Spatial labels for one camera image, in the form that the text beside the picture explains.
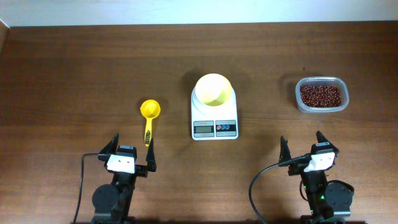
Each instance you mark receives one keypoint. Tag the yellow measuring scoop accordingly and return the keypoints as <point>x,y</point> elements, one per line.
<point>150,109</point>

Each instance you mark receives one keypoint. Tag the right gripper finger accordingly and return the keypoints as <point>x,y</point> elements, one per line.
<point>322,139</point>
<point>284,155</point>

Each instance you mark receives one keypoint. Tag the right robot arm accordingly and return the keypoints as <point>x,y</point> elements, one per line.
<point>329,200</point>

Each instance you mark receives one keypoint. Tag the white digital kitchen scale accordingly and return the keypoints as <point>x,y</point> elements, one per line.
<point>214,122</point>

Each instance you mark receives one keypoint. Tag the yellow plastic bowl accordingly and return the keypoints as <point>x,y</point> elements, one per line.
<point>213,89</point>

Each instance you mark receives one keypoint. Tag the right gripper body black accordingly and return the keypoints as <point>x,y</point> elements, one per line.
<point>297,168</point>

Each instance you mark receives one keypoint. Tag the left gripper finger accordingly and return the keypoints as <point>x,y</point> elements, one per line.
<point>109,149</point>
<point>150,157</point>

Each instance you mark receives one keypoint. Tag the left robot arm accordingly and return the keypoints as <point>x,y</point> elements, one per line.
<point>112,201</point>

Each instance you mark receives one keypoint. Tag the red beans in container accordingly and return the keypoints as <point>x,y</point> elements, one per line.
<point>325,96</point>

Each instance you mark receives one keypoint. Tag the clear plastic container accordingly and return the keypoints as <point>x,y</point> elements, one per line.
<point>319,81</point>

